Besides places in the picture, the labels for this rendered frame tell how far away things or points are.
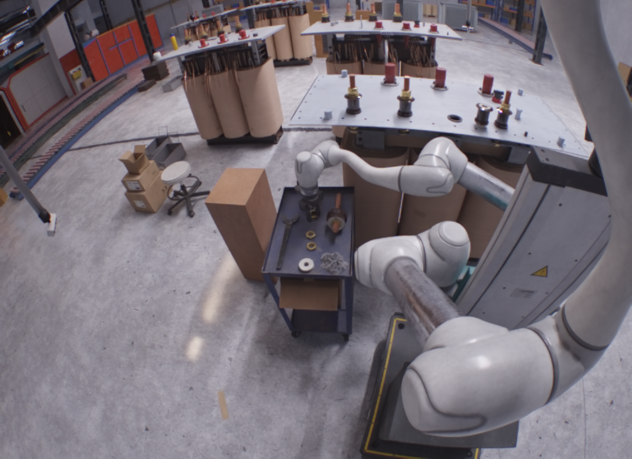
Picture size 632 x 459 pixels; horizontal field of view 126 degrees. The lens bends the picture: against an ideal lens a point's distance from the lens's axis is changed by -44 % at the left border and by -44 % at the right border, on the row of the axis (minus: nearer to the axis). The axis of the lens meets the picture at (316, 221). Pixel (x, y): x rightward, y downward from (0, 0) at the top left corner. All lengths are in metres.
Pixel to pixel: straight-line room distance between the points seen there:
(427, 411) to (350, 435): 1.68
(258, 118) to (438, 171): 2.98
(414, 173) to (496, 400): 0.80
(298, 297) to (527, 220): 1.11
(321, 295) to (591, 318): 1.22
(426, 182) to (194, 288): 2.21
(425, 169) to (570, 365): 0.78
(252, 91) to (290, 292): 2.66
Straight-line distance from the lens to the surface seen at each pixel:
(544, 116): 2.07
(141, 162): 3.60
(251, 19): 10.75
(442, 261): 0.92
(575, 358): 0.46
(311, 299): 1.43
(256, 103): 3.64
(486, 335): 0.42
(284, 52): 7.34
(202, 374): 2.34
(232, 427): 2.19
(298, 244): 1.50
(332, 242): 1.49
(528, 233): 0.70
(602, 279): 0.40
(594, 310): 0.42
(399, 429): 1.21
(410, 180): 1.01
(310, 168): 1.26
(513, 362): 0.39
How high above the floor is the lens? 2.04
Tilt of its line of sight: 47 degrees down
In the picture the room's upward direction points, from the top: 9 degrees counter-clockwise
